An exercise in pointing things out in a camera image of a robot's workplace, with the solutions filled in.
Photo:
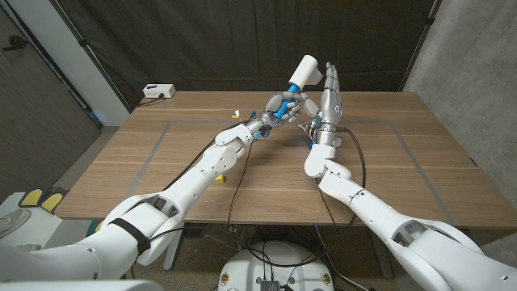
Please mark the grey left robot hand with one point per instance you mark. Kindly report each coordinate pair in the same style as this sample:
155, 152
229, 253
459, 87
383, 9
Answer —
270, 109

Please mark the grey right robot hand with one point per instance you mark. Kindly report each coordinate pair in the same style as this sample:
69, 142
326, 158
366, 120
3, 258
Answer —
331, 109

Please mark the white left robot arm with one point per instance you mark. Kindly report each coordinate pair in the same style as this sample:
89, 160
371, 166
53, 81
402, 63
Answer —
210, 161

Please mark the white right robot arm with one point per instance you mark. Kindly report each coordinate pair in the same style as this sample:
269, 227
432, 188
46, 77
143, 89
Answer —
363, 202

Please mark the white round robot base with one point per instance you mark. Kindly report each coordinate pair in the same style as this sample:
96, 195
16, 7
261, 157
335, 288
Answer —
278, 258

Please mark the small yellow block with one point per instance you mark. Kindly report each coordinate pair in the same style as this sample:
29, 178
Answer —
220, 180

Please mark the clear plastic parts bag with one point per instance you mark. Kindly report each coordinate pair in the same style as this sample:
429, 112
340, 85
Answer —
307, 127

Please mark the black backdrop curtain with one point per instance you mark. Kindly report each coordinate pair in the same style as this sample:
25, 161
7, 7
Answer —
202, 40

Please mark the white power strip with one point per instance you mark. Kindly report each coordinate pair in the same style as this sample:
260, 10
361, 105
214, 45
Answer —
159, 89

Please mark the black backdrop stand pole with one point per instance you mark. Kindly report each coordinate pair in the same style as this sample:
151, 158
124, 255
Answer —
430, 20
82, 42

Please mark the grey table leg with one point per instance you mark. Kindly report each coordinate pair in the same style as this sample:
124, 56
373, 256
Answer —
381, 254

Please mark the white table leg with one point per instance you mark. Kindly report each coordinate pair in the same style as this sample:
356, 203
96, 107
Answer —
173, 254

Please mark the teal yellow colourful object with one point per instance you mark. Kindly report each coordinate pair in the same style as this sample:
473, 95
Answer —
93, 228

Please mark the yellow black foot pad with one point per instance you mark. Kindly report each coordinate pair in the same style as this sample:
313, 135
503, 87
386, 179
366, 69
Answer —
52, 201
31, 196

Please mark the white low platform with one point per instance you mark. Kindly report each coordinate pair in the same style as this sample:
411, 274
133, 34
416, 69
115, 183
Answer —
40, 226

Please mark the grey sneaker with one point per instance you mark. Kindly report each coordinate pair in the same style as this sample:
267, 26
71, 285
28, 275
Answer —
12, 221

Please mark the black wall hook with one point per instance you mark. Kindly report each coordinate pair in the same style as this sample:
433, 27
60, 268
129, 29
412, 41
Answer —
15, 41

